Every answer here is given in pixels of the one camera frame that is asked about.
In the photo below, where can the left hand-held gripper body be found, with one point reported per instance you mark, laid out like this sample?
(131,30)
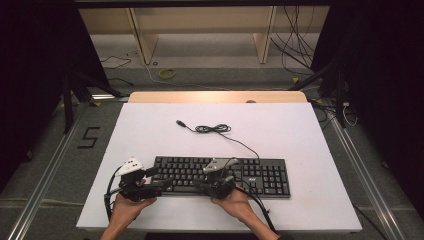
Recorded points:
(140,191)

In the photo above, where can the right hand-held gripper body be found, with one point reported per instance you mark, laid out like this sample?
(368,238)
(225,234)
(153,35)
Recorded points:
(220,186)

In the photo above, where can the black keyboard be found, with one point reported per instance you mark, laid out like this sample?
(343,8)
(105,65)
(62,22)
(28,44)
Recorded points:
(266,176)

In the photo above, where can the person's left hand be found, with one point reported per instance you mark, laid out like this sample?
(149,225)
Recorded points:
(128,208)

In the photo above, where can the person's right hand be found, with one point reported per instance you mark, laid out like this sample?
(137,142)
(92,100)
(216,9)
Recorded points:
(235,203)

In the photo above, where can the white table cover board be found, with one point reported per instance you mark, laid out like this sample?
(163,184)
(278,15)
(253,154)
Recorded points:
(273,133)

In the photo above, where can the yellow tape roll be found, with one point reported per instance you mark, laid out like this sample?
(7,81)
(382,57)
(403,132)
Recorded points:
(166,74)

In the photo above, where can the black metal stand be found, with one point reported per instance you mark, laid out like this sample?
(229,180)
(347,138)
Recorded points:
(68,106)
(339,100)

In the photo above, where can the black curtain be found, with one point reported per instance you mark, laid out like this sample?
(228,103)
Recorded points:
(33,83)
(383,83)

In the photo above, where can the light wooden desk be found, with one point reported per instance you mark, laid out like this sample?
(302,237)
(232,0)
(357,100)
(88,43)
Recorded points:
(200,20)

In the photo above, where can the aluminium floor rail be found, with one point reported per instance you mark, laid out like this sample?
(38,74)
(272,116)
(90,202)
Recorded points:
(366,176)
(46,180)

